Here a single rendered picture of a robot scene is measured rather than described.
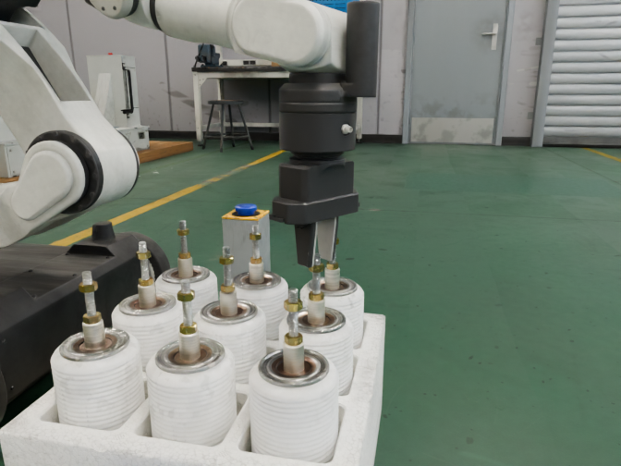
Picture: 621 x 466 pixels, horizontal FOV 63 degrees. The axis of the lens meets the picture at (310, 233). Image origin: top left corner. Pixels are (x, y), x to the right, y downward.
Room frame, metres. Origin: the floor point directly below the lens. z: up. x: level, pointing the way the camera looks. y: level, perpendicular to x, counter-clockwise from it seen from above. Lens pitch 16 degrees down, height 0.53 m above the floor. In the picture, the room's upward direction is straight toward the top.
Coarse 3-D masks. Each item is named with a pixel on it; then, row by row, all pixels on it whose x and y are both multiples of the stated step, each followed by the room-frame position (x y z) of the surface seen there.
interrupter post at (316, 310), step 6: (324, 300) 0.59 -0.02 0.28; (312, 306) 0.59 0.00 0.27; (318, 306) 0.59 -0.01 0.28; (324, 306) 0.59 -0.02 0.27; (312, 312) 0.59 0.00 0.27; (318, 312) 0.59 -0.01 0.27; (324, 312) 0.59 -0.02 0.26; (312, 318) 0.59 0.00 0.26; (318, 318) 0.58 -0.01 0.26; (324, 318) 0.59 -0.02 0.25; (312, 324) 0.59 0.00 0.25; (318, 324) 0.59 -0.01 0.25
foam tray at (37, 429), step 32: (384, 320) 0.75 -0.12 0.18; (352, 384) 0.56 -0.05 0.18; (32, 416) 0.50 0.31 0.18; (352, 416) 0.50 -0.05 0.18; (32, 448) 0.46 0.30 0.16; (64, 448) 0.45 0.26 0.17; (96, 448) 0.45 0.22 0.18; (128, 448) 0.44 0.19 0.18; (160, 448) 0.44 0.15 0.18; (192, 448) 0.44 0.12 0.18; (224, 448) 0.44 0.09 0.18; (352, 448) 0.44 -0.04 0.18
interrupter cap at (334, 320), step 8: (304, 312) 0.61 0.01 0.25; (328, 312) 0.61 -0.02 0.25; (336, 312) 0.61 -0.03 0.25; (304, 320) 0.60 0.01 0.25; (328, 320) 0.60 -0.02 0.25; (336, 320) 0.59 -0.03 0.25; (344, 320) 0.59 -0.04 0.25; (304, 328) 0.57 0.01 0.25; (312, 328) 0.57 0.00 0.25; (320, 328) 0.57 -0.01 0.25; (328, 328) 0.57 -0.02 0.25; (336, 328) 0.57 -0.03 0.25
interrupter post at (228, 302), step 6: (222, 294) 0.61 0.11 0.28; (228, 294) 0.61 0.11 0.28; (234, 294) 0.61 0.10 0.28; (222, 300) 0.61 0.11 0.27; (228, 300) 0.61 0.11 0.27; (234, 300) 0.61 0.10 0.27; (222, 306) 0.61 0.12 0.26; (228, 306) 0.61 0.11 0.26; (234, 306) 0.61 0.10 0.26; (222, 312) 0.61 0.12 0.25; (228, 312) 0.61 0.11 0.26; (234, 312) 0.61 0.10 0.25
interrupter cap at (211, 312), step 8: (208, 304) 0.64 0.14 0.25; (216, 304) 0.64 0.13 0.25; (240, 304) 0.64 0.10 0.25; (248, 304) 0.64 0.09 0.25; (200, 312) 0.61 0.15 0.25; (208, 312) 0.61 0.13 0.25; (216, 312) 0.62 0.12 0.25; (240, 312) 0.62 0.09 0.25; (248, 312) 0.61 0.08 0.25; (256, 312) 0.61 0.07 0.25; (208, 320) 0.59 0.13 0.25; (216, 320) 0.59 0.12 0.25; (224, 320) 0.59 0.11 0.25; (232, 320) 0.59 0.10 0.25; (240, 320) 0.59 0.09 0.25; (248, 320) 0.60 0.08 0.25
